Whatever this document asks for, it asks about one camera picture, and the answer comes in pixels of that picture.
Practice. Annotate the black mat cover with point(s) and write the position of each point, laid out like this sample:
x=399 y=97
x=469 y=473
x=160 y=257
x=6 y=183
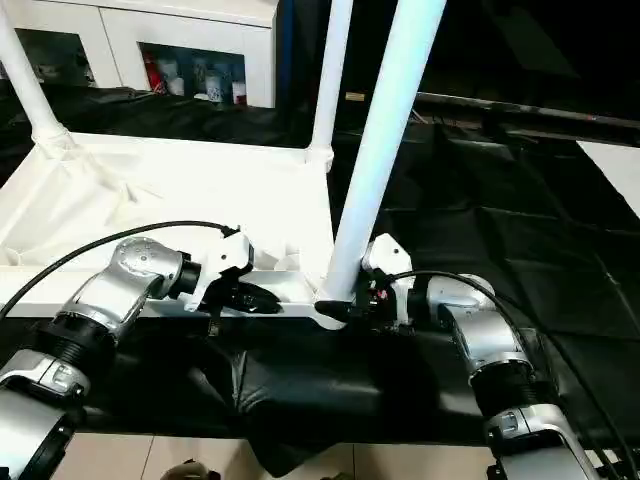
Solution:
x=525 y=225

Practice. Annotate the white cabinet with glass doors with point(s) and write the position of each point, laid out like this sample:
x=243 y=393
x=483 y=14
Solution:
x=125 y=22

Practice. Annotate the white plastic table leg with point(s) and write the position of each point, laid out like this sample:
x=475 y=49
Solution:
x=30 y=90
x=390 y=125
x=332 y=75

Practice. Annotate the red item behind glass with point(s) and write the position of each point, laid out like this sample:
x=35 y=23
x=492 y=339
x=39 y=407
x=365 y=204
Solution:
x=152 y=75

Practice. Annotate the white flat board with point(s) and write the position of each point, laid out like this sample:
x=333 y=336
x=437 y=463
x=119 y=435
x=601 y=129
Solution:
x=615 y=175

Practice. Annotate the white plastic table top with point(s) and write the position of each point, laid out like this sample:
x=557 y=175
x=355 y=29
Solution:
x=150 y=190

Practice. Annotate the long black rod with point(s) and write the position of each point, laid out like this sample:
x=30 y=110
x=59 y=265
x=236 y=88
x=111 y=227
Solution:
x=540 y=110

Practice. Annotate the white cup behind glass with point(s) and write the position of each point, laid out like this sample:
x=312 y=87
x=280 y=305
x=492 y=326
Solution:
x=239 y=94

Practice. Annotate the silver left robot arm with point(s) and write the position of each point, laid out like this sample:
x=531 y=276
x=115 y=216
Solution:
x=135 y=270

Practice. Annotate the small brass fitting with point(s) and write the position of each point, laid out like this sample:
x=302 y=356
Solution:
x=355 y=96

